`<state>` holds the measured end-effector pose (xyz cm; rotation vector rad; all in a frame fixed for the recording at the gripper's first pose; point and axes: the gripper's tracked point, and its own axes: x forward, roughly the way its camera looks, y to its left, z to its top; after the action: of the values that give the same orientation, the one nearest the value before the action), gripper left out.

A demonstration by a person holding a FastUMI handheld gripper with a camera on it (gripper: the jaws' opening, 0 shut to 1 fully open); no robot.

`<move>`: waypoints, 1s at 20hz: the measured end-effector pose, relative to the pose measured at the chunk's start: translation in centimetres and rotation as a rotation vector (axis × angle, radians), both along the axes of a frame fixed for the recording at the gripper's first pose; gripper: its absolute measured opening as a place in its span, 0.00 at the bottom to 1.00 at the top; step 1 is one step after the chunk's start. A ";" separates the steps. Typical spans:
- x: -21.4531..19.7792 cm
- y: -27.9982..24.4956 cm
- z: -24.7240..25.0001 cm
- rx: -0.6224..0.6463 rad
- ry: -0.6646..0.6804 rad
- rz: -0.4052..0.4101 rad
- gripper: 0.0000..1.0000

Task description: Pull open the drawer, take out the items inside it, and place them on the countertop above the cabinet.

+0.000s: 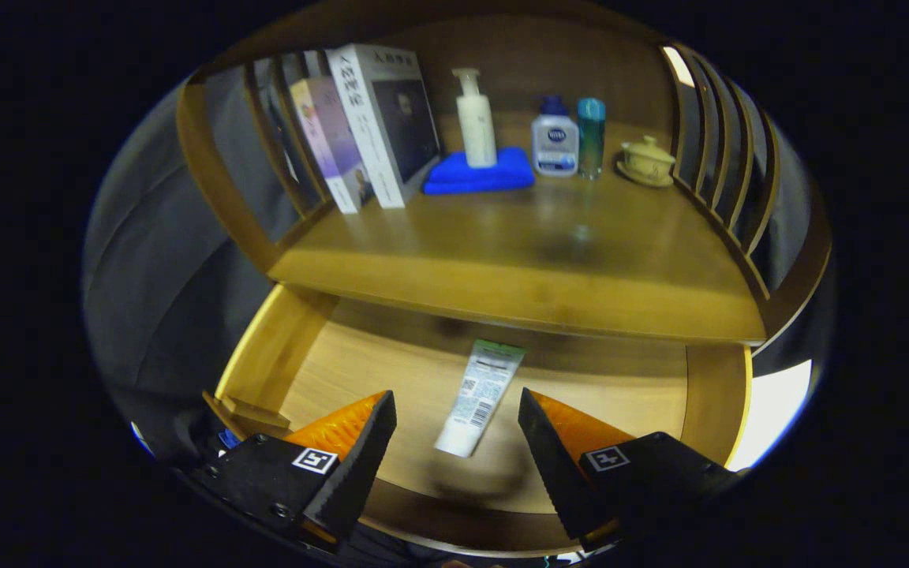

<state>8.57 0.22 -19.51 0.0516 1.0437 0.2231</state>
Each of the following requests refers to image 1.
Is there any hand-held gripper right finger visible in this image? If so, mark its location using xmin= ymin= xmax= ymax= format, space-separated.
xmin=518 ymin=387 xmax=739 ymax=553

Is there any white cleanser tube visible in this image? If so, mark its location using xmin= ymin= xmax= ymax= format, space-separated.
xmin=433 ymin=339 xmax=527 ymax=458

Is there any white thick book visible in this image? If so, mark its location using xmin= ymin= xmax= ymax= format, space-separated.
xmin=325 ymin=43 xmax=443 ymax=210

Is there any brown wooden cabinet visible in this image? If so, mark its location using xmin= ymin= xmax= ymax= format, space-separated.
xmin=174 ymin=0 xmax=834 ymax=348

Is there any brown wooden drawer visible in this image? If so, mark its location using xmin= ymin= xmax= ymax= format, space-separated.
xmin=202 ymin=284 xmax=755 ymax=557

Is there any teal slim bottle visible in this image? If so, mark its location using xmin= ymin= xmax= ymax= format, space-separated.
xmin=577 ymin=97 xmax=607 ymax=180

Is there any wooden countertop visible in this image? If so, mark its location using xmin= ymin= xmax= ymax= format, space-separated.
xmin=269 ymin=110 xmax=767 ymax=346

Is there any white bottle blue cap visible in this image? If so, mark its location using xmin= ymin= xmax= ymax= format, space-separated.
xmin=531 ymin=95 xmax=580 ymax=178

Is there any purple book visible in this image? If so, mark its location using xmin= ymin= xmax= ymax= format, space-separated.
xmin=289 ymin=76 xmax=375 ymax=215

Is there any beige lidded teacup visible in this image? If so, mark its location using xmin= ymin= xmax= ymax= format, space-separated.
xmin=617 ymin=135 xmax=677 ymax=189

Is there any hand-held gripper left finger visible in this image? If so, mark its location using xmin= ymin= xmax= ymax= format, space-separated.
xmin=190 ymin=390 xmax=398 ymax=549

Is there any blue folded cloth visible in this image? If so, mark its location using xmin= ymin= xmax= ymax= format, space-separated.
xmin=421 ymin=147 xmax=537 ymax=196

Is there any white pump bottle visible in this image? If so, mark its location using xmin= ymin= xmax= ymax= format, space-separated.
xmin=452 ymin=68 xmax=498 ymax=169

